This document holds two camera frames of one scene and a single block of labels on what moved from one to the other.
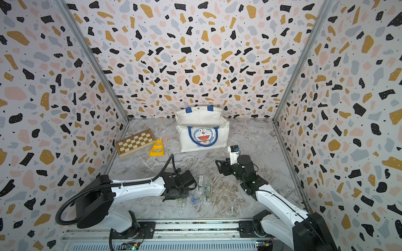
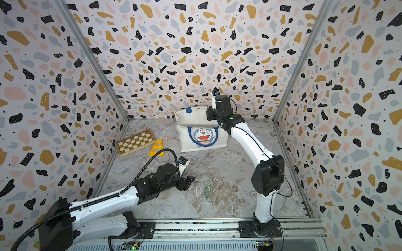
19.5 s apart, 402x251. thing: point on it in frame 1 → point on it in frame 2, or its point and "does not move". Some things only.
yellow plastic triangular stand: (157, 149) does not move
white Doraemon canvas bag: (201, 128) does not move
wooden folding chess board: (133, 143) does not move
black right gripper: (224, 165) → (210, 116)
